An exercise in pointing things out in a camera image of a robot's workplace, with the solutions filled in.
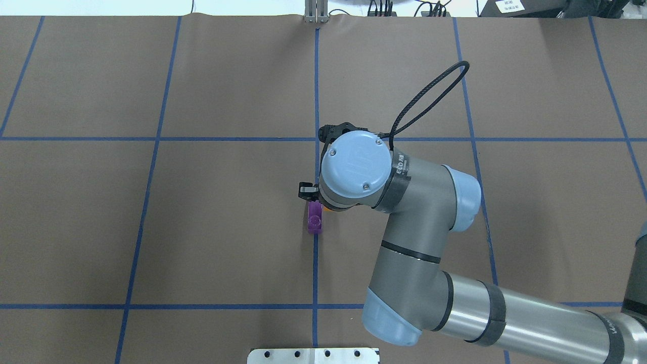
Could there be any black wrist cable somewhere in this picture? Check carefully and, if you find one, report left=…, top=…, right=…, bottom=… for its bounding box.
left=317, top=61, right=471, bottom=147

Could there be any aluminium frame post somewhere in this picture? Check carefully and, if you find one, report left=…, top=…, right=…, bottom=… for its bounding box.
left=303, top=0, right=330, bottom=24

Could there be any black label printer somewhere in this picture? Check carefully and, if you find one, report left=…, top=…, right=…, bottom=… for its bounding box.
left=478, top=1, right=568, bottom=18

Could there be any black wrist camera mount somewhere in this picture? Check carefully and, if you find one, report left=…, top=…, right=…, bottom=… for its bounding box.
left=298, top=182, right=319, bottom=201

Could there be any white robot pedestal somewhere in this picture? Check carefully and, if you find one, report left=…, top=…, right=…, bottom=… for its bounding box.
left=247, top=347, right=381, bottom=363

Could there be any purple trapezoid block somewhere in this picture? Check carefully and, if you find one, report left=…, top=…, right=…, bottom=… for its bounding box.
left=306, top=201, right=324, bottom=235

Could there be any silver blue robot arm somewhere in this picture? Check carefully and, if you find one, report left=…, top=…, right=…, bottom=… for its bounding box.
left=314, top=126, right=645, bottom=363

